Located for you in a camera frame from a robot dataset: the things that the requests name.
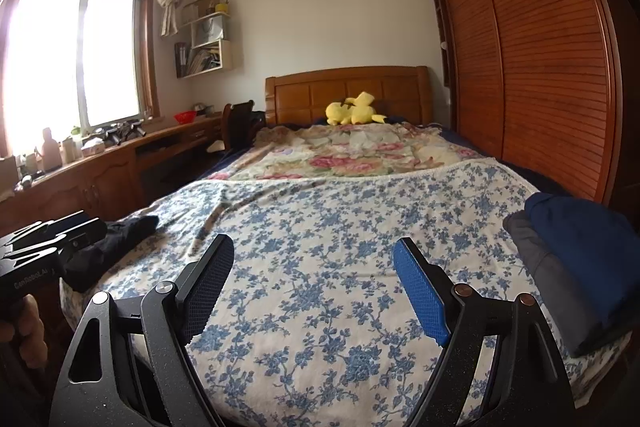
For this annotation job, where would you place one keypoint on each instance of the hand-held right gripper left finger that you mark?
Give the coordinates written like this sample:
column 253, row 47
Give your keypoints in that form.
column 207, row 287

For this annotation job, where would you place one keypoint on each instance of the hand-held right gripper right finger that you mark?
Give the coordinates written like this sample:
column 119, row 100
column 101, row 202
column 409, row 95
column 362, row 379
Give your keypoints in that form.
column 422, row 292

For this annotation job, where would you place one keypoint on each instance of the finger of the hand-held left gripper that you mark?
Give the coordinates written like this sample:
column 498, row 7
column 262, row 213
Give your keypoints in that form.
column 55, row 229
column 80, row 243

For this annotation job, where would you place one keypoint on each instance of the black buttoned coat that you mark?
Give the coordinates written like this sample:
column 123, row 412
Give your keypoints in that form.
column 105, row 252

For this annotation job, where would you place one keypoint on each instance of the person's left hand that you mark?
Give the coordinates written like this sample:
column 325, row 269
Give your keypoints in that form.
column 32, row 322

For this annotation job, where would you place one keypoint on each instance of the pale bottle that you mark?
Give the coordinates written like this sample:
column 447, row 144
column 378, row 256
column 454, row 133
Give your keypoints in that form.
column 51, row 152

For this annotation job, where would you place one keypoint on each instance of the blue floral bedsheet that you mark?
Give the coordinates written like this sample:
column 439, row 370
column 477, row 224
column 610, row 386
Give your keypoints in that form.
column 325, row 257

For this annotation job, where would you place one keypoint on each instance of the black metal device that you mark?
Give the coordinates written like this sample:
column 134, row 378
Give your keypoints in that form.
column 117, row 132

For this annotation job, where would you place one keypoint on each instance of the folded grey garment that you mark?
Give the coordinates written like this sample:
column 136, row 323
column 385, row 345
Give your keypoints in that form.
column 545, row 272

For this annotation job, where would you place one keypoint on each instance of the red bowl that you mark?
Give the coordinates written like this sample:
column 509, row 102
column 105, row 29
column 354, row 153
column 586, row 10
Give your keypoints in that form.
column 185, row 117

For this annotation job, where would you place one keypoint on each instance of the wooden chair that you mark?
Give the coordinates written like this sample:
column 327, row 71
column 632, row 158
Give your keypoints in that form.
column 240, row 124

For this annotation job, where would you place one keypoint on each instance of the folded blue garment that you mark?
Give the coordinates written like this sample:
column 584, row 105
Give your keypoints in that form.
column 585, row 247

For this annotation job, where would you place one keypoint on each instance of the pink floral blanket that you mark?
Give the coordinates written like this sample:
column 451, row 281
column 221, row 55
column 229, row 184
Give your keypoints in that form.
column 325, row 152

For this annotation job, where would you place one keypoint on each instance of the wooden framed window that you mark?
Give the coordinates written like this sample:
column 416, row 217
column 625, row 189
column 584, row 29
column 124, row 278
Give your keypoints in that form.
column 75, row 57

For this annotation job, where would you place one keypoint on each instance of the yellow plush toy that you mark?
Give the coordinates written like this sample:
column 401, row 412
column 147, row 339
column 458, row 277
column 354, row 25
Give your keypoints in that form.
column 352, row 111

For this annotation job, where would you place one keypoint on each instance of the wooden headboard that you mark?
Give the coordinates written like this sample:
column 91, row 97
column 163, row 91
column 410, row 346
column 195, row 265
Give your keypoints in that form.
column 300, row 97

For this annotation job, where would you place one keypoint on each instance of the white paper bag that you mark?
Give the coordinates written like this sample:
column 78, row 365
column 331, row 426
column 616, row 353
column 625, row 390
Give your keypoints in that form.
column 210, row 29

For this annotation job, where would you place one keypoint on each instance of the wooden slatted wardrobe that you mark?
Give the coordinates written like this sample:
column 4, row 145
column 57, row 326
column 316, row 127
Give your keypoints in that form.
column 530, row 57

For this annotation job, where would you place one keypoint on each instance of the white wall shelf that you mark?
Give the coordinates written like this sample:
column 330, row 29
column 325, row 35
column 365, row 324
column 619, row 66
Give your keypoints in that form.
column 231, row 54

